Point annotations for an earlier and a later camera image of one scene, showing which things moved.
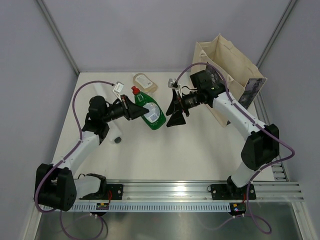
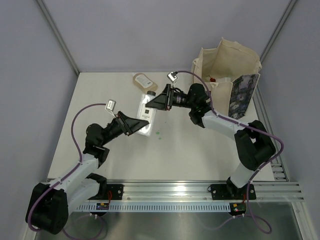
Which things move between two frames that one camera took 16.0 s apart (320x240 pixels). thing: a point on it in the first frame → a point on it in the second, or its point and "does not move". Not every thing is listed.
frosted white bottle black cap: [114, 134] → [224, 79]
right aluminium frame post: [273, 39] does not move
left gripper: [131, 111] → [128, 125]
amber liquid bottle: [145, 84] does not move
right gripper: [177, 118] → [165, 101]
